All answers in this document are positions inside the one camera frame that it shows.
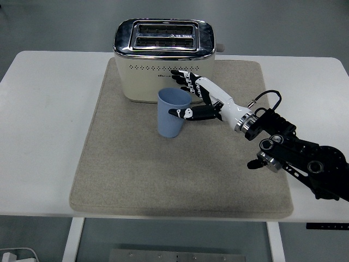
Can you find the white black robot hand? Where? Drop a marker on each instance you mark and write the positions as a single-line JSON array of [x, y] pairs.
[[231, 109]]

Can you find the blue ribbed plastic cup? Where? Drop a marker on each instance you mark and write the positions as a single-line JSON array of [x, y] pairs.
[[170, 122]]

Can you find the beige felt table mat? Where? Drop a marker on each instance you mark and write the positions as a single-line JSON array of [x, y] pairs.
[[177, 169]]

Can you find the cream chrome two-slot toaster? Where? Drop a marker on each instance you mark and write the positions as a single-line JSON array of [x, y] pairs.
[[144, 79]]

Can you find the white table leg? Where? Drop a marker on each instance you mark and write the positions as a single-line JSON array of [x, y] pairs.
[[276, 243], [72, 240]]

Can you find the black table control panel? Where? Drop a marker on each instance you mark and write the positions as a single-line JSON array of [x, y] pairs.
[[327, 226]]

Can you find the grey metal plate with screws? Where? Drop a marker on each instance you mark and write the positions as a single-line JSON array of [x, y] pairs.
[[177, 256]]

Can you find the white power adapter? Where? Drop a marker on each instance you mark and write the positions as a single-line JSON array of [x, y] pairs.
[[8, 258]]

